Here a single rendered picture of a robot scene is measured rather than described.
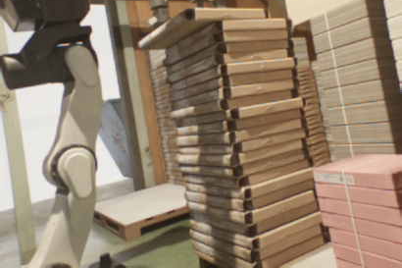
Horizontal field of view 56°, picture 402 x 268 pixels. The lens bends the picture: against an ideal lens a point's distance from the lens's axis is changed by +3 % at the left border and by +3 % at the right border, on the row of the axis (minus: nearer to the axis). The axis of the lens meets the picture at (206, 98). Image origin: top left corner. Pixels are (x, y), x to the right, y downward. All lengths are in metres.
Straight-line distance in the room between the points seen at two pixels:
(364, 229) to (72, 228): 0.88
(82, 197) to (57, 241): 0.14
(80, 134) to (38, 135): 4.17
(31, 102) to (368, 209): 4.79
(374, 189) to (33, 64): 1.07
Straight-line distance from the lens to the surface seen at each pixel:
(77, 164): 1.24
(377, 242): 1.24
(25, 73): 1.28
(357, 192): 1.22
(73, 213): 1.27
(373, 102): 1.55
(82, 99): 1.28
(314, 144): 3.41
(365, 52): 1.55
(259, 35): 1.55
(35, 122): 5.46
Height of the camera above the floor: 0.70
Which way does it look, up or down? 3 degrees up
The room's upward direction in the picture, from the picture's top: 10 degrees counter-clockwise
